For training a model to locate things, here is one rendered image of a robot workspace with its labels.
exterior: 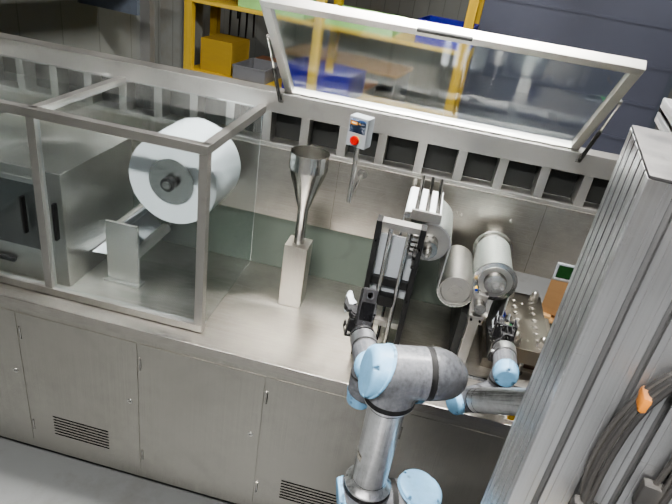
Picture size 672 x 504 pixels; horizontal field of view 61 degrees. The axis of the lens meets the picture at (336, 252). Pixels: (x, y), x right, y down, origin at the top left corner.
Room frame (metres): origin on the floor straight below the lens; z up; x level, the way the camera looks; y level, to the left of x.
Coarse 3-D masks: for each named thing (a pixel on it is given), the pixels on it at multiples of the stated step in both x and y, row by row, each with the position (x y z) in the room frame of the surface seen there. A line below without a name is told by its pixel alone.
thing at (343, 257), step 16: (256, 224) 2.18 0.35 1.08; (272, 224) 2.17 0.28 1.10; (288, 224) 2.16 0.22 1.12; (256, 240) 2.18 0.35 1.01; (272, 240) 2.17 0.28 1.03; (320, 240) 2.14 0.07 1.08; (336, 240) 2.13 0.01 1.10; (352, 240) 2.12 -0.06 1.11; (368, 240) 2.11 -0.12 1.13; (256, 256) 2.18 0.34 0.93; (272, 256) 2.17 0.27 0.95; (320, 256) 2.14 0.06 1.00; (336, 256) 2.13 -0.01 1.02; (352, 256) 2.12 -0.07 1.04; (368, 256) 2.11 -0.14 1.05; (320, 272) 2.14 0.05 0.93; (336, 272) 2.13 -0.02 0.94; (352, 272) 2.12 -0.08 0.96; (432, 272) 2.08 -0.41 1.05; (416, 288) 2.08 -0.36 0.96; (432, 288) 2.07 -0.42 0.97
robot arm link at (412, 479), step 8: (408, 472) 1.03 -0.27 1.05; (416, 472) 1.03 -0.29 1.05; (424, 472) 1.04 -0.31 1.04; (392, 480) 1.01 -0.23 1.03; (400, 480) 1.00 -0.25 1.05; (408, 480) 1.00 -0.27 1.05; (416, 480) 1.01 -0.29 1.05; (424, 480) 1.01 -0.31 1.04; (432, 480) 1.02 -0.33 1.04; (392, 488) 0.98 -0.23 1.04; (400, 488) 0.97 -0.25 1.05; (408, 488) 0.98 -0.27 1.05; (416, 488) 0.98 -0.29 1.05; (424, 488) 0.99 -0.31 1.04; (432, 488) 1.00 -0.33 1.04; (440, 488) 1.01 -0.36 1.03; (400, 496) 0.96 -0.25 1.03; (408, 496) 0.95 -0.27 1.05; (416, 496) 0.96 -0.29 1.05; (424, 496) 0.96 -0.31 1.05; (432, 496) 0.97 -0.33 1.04; (440, 496) 0.98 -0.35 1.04
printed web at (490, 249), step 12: (444, 204) 1.96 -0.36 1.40; (444, 216) 1.85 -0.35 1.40; (444, 228) 1.76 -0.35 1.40; (492, 240) 1.92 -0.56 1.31; (504, 240) 1.94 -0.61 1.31; (480, 252) 1.87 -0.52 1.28; (492, 252) 1.82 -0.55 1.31; (504, 252) 1.84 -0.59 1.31; (444, 264) 1.75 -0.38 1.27; (480, 264) 1.78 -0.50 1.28
